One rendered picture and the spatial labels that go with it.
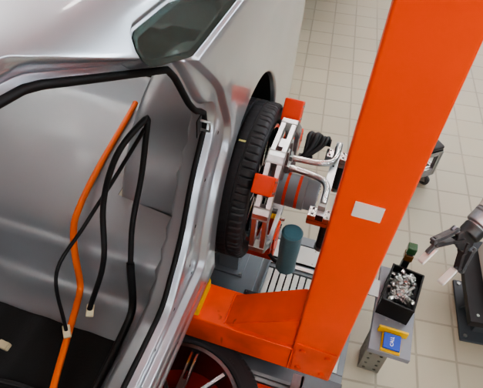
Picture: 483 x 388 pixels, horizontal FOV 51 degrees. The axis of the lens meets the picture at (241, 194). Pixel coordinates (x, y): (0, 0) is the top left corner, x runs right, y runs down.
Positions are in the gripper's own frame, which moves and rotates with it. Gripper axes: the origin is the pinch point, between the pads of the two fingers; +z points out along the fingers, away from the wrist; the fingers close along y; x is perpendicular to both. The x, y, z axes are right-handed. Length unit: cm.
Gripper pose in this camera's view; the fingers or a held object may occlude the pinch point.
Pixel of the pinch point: (432, 270)
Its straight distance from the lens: 181.5
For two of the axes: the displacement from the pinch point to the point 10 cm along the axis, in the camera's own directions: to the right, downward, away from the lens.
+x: -3.0, -3.7, 8.8
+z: -6.9, 7.2, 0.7
